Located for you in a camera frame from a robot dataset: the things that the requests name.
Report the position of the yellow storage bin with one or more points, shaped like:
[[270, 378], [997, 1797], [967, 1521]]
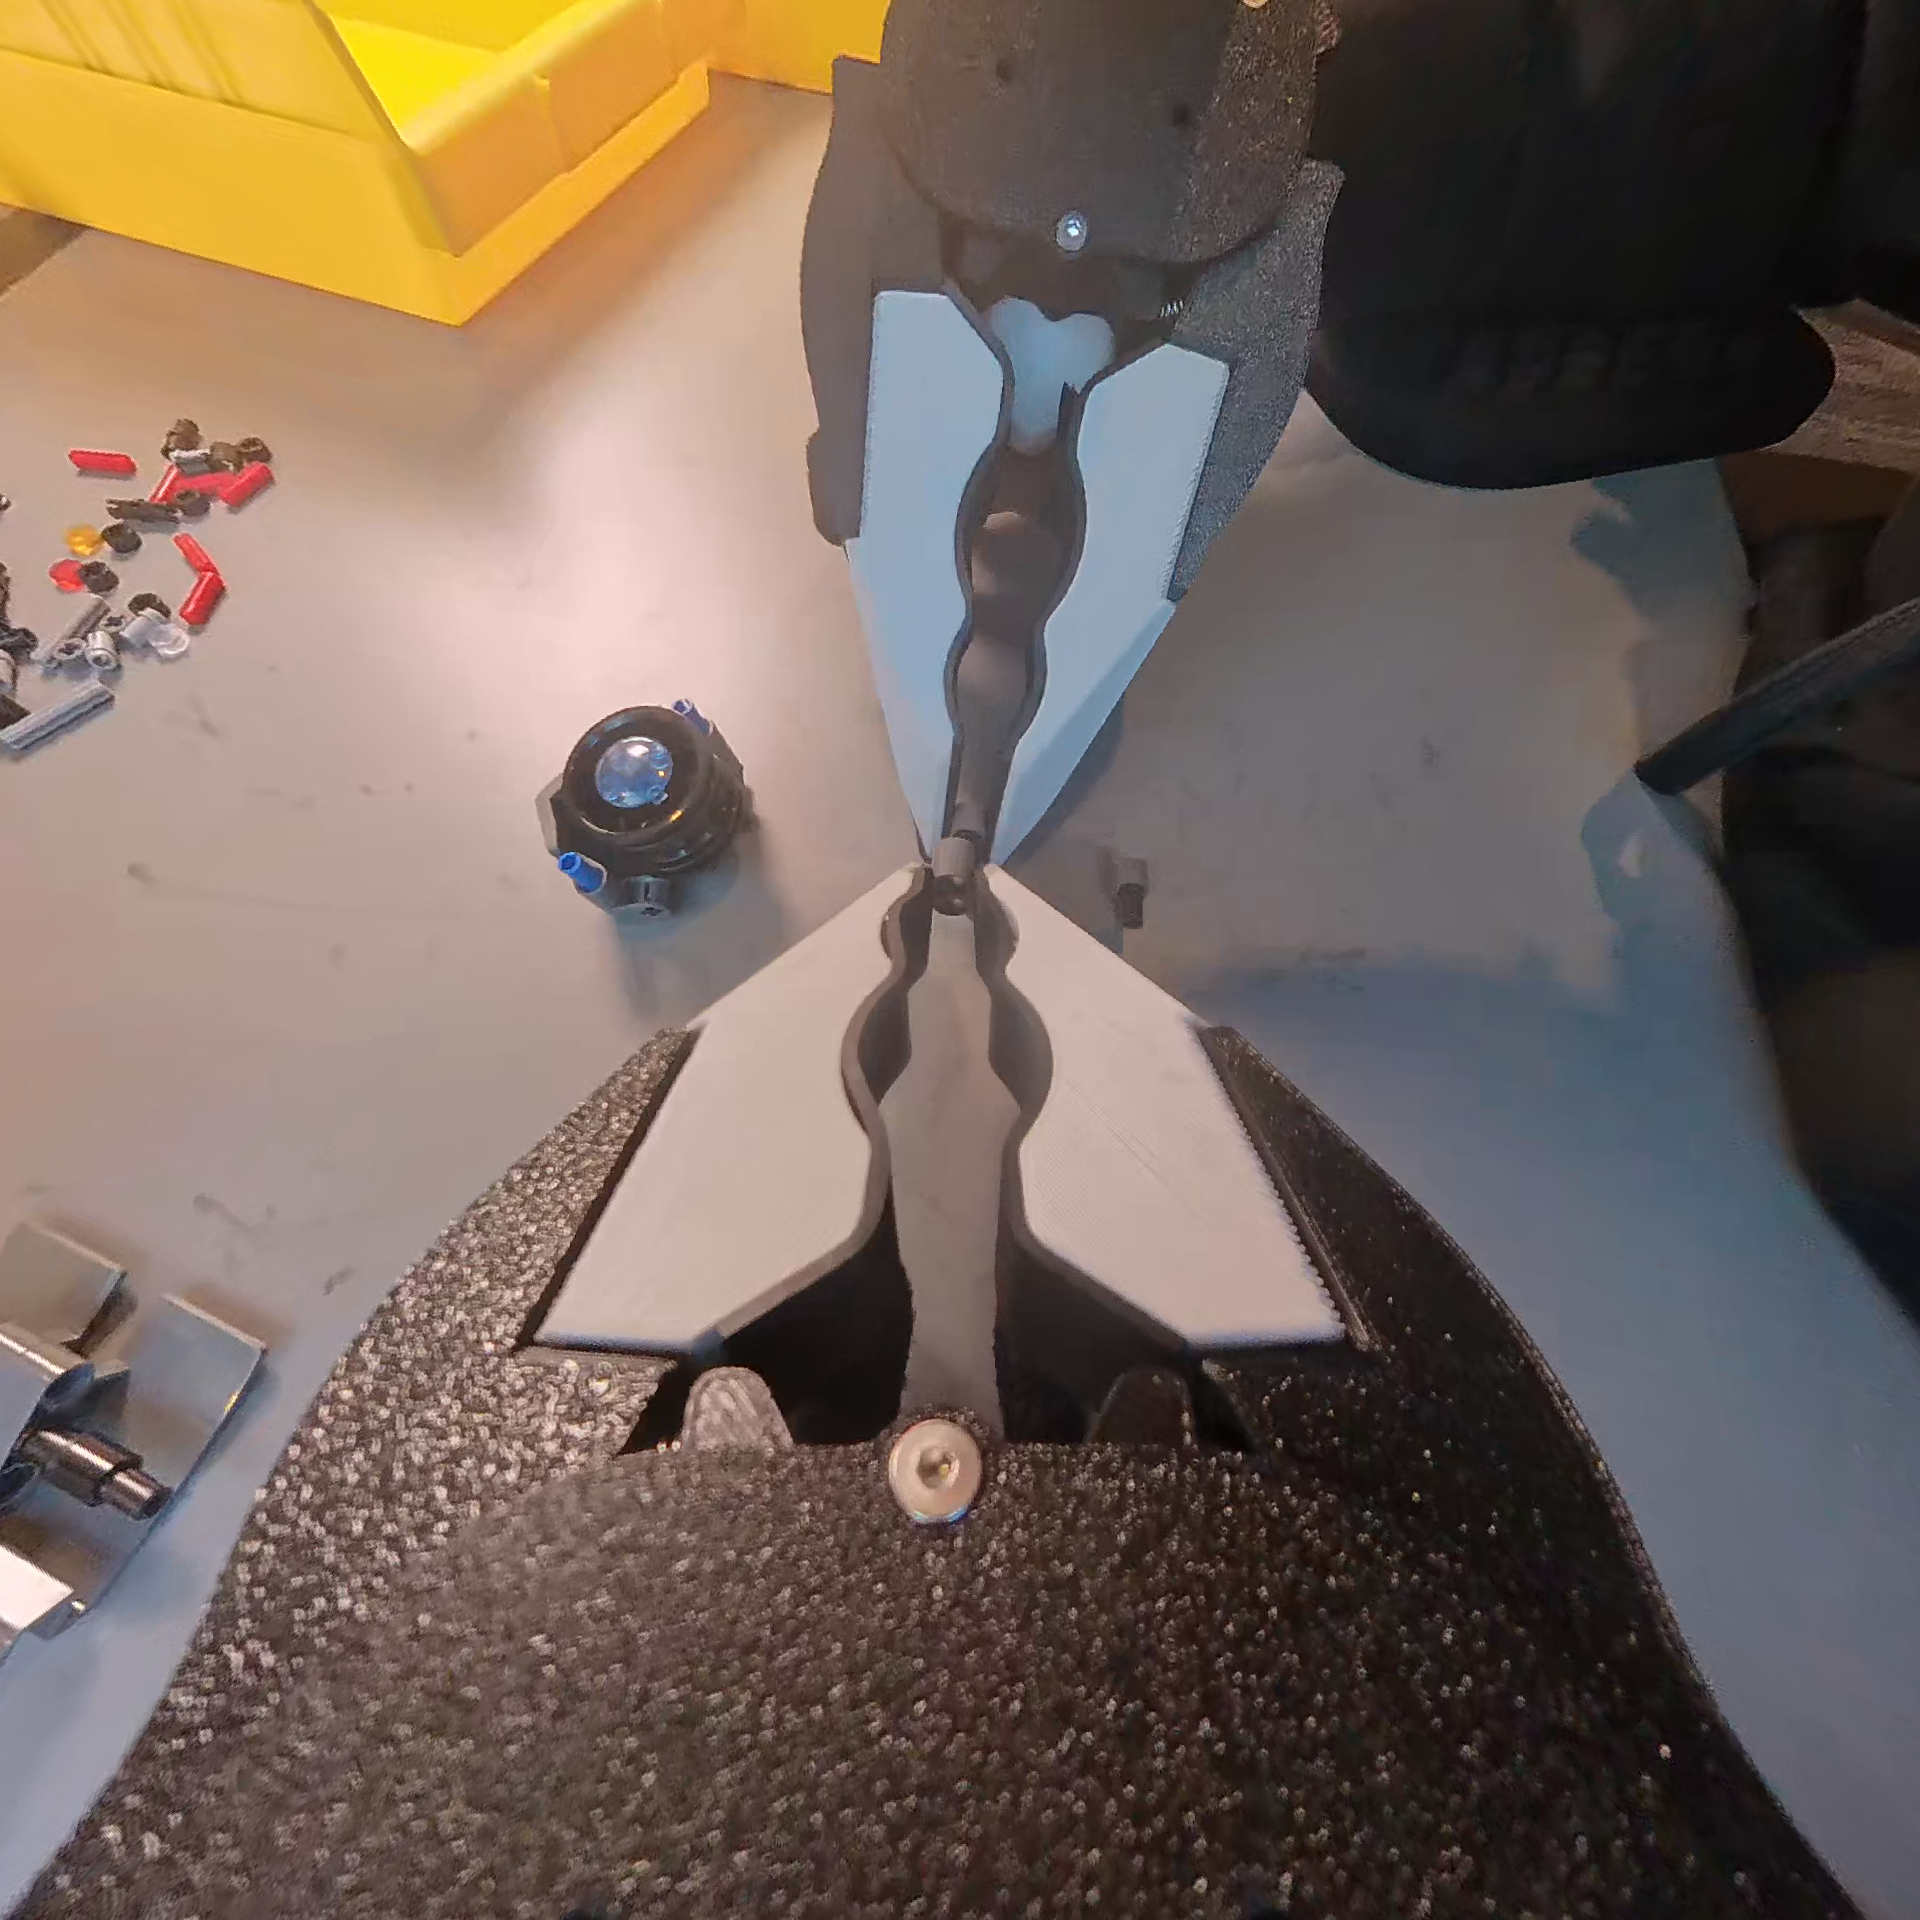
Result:
[[797, 37], [225, 224]]

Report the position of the grey toy brick assembly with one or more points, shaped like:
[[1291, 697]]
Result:
[[196, 1380]]

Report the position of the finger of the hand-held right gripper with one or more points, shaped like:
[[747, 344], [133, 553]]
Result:
[[1142, 509], [908, 493]]

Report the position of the black toy lens assembly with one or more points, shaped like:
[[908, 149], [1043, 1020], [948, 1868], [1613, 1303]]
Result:
[[638, 779]]

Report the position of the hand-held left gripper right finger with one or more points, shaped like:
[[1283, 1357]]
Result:
[[1142, 1184]]

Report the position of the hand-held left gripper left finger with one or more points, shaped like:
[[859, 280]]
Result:
[[734, 1184]]

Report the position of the person's black hoodie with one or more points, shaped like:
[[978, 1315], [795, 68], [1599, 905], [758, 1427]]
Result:
[[1846, 930]]

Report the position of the pile of small toy parts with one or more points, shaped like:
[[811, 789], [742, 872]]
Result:
[[202, 579]]

